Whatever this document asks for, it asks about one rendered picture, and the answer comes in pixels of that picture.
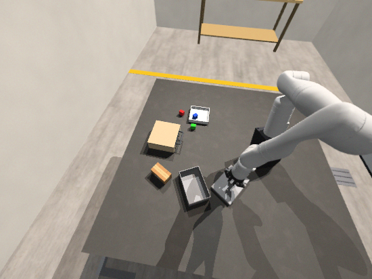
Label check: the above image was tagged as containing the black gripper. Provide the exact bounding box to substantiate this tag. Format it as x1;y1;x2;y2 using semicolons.
225;167;247;188

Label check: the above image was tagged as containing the brown cardboard box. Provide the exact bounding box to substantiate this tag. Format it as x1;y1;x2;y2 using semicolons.
151;163;172;184

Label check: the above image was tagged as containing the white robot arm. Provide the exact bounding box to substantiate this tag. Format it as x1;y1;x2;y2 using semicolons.
231;71;372;180

